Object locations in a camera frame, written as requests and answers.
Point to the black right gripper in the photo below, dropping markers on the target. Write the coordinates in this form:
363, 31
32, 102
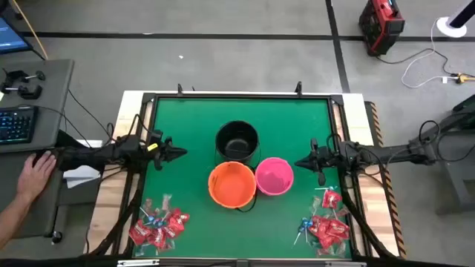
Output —
326, 159

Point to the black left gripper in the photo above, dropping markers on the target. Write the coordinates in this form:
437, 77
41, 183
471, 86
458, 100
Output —
157, 152

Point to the pink pumpkin bucket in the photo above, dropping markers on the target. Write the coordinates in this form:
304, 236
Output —
274, 178

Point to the orange pumpkin bucket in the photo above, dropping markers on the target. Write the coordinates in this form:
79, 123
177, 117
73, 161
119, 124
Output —
232, 185

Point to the red candy pack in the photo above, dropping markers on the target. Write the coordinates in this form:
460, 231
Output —
157, 237
338, 230
331, 199
139, 233
180, 215
319, 224
326, 242
174, 227

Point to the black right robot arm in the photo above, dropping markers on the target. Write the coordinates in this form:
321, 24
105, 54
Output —
389, 154

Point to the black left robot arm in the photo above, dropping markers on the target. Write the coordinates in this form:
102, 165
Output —
92, 157

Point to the person's forearm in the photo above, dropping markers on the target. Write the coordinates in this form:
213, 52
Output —
11, 219

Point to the blue lollipop white stick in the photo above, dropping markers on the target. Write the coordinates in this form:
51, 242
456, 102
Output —
324, 188
150, 219
303, 222
308, 224
159, 223

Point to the green table mat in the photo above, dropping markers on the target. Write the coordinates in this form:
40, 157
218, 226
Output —
185, 111

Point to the black plastic bucket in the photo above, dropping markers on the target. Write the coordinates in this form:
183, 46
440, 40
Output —
237, 142

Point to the white paper sheet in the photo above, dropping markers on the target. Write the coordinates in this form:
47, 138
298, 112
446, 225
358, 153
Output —
79, 178

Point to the yellow black hazard strip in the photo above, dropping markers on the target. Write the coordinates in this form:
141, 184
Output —
394, 222

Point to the grey side desk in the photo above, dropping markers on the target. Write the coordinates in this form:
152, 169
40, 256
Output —
55, 111

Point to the black computer mouse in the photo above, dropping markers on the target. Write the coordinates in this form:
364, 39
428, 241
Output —
41, 153

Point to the person's hand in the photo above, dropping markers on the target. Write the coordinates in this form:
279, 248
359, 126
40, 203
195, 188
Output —
35, 178

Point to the black desk knob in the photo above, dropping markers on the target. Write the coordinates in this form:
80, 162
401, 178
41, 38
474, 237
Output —
56, 237

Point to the dark grey metal stand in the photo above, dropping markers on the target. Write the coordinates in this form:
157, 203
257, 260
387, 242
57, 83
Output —
454, 185

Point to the red black toolbox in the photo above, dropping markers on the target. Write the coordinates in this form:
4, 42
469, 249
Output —
380, 26

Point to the black screw clamp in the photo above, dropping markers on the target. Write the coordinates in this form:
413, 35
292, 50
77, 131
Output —
15, 75
27, 92

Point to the black backlit keyboard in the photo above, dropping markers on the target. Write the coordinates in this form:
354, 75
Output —
15, 124

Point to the white tower fan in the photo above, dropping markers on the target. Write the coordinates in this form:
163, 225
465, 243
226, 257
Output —
451, 27

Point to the laptop screen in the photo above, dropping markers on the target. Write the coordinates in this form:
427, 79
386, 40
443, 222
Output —
11, 37

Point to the black frame clamp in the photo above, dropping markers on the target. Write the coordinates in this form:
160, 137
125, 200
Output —
298, 88
180, 89

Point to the black metal table frame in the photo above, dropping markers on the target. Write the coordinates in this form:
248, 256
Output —
241, 95

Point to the silver metal bracket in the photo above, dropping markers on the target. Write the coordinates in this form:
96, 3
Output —
345, 264
137, 263

